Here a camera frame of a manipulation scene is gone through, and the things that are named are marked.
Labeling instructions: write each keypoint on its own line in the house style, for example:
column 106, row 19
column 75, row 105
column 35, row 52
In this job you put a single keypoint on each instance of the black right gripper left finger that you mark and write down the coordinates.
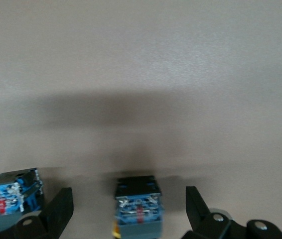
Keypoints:
column 56, row 214

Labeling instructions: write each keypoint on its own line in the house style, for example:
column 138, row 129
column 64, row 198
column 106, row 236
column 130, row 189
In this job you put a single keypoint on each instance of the red push button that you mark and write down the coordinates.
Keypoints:
column 4, row 199

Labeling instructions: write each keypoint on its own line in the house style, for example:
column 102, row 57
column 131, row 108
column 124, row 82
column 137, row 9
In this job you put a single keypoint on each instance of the yellow push button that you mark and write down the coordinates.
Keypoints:
column 138, row 199

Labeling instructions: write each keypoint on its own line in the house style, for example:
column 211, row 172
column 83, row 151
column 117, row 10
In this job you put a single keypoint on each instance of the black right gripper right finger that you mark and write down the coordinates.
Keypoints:
column 200, row 219

